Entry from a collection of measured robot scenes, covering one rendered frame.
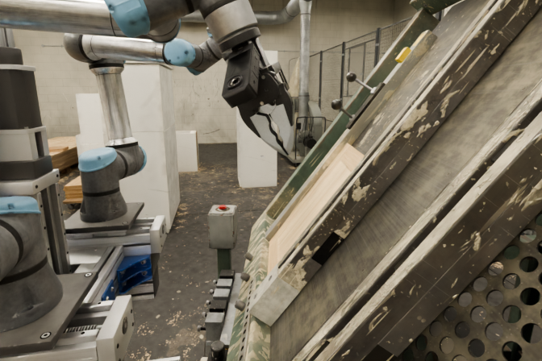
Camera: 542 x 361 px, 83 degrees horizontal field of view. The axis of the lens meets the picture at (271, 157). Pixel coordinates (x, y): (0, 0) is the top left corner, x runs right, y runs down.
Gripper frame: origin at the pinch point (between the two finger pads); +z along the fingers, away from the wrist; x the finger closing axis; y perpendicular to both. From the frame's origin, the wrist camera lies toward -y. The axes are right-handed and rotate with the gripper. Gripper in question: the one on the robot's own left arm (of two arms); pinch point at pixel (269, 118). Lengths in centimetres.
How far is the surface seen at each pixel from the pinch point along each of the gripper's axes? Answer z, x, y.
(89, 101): -124, 87, -398
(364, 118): 18.3, 20.2, 20.5
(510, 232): 19, -41, 69
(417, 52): 8, 38, 39
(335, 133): 23.3, 30.8, -2.8
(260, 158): 81, 208, -293
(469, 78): 11, -2, 61
